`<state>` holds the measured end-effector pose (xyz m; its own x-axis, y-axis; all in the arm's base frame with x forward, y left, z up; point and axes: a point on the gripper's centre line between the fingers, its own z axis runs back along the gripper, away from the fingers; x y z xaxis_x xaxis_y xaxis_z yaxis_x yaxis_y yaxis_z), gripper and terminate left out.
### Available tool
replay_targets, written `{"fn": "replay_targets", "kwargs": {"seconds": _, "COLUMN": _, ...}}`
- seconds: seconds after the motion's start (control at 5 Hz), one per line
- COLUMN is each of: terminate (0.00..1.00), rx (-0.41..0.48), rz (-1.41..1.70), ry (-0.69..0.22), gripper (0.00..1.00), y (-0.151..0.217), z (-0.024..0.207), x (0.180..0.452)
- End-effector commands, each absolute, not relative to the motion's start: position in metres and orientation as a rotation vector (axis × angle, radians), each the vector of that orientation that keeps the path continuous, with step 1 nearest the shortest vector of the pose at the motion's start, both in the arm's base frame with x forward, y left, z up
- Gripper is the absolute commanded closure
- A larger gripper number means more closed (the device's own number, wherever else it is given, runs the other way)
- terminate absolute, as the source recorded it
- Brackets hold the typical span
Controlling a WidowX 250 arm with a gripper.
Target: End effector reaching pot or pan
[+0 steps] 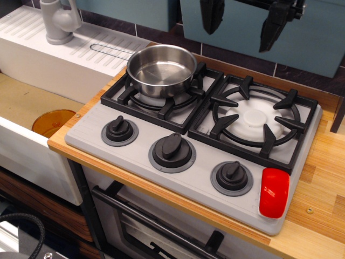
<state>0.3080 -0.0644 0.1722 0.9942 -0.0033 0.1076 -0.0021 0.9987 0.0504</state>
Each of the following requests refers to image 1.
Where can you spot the white right burner cap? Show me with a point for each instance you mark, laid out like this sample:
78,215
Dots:
254,114

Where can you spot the grey toy faucet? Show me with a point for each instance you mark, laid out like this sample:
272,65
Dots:
60,23

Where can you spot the black middle stove knob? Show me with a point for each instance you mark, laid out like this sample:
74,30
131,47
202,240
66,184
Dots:
172,154

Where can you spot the stainless steel pot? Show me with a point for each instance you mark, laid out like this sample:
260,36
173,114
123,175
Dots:
157,71

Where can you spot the white toy sink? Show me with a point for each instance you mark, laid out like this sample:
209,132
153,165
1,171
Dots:
37,77

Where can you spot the grey toy stove top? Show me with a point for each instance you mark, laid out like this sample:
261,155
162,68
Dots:
193,183

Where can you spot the black right stove knob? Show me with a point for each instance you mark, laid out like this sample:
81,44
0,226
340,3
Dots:
232,179

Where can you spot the toy oven door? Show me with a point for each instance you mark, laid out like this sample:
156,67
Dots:
146,235

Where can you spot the left teal wall cabinet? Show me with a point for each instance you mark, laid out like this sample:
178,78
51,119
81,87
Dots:
159,15

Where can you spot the black left stove knob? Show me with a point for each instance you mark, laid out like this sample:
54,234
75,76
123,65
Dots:
119,132

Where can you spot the black burner grate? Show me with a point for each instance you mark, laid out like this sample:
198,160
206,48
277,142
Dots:
175,113
299,117

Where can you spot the orange plastic plate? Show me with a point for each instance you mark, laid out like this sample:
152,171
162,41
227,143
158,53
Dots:
50,122

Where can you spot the black left burner grate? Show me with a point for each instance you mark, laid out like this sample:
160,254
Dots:
175,113

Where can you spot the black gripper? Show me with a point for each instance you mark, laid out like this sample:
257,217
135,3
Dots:
279,12

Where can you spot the black stove knob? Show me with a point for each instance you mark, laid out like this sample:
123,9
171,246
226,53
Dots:
119,132
172,154
232,179

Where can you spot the black right burner grate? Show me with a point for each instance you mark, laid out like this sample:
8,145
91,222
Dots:
299,117

